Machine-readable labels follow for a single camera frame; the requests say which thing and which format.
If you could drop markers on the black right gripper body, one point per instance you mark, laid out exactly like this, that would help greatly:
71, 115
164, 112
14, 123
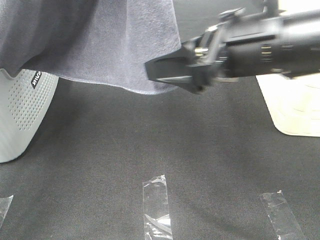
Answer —
207, 52

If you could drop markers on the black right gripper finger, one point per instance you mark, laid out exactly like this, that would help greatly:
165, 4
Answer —
170, 65
184, 82

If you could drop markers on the grey towel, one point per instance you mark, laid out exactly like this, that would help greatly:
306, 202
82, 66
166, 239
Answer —
103, 42

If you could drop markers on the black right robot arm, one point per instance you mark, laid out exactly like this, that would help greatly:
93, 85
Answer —
269, 42

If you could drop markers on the cream woven storage basket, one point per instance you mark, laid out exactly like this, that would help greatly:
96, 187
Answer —
293, 104

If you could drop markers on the black table mat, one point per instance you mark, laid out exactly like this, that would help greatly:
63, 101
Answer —
81, 177

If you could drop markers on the clear tape strip centre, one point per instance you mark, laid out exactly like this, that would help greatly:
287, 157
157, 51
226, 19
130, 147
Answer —
156, 212

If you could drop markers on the clear tape strip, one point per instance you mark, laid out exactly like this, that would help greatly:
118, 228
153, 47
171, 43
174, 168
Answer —
5, 203
282, 219
156, 212

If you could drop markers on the grey perforated laundry basket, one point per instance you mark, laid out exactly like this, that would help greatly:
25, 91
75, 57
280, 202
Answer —
24, 101

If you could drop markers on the clear tape strip right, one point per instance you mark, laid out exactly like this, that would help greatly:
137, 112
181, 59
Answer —
282, 219

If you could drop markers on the clear tape strip left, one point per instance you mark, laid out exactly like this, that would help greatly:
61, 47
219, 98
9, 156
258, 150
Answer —
5, 203

